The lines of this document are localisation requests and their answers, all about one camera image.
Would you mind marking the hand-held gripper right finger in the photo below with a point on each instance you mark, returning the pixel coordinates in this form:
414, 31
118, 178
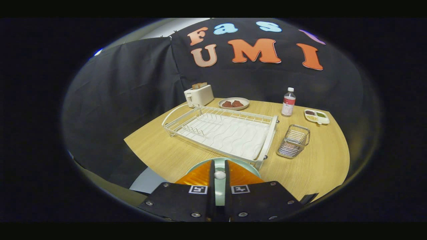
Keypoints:
228, 200

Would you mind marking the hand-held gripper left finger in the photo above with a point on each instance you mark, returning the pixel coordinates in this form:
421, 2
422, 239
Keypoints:
211, 186

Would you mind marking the pale green plate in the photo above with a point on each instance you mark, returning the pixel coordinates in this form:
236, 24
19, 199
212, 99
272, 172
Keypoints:
220, 196

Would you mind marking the beige oval plate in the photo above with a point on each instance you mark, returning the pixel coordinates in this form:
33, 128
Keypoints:
245, 106

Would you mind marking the pale grey round object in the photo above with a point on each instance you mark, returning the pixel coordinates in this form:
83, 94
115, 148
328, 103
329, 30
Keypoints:
146, 181

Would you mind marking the black table clamp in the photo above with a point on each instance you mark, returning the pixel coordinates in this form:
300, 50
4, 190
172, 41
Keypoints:
308, 198

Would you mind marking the brown meat piece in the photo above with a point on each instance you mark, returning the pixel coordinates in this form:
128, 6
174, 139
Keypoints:
238, 103
227, 104

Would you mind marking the cream toaster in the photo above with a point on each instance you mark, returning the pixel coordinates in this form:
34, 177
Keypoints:
201, 96

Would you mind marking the toast slice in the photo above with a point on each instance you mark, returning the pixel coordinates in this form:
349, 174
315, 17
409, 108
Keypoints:
199, 85

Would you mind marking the clear bottle with red label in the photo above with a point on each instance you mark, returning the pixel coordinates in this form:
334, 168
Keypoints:
288, 105

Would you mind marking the white divided tray with beans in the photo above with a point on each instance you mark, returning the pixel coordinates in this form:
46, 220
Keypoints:
317, 117

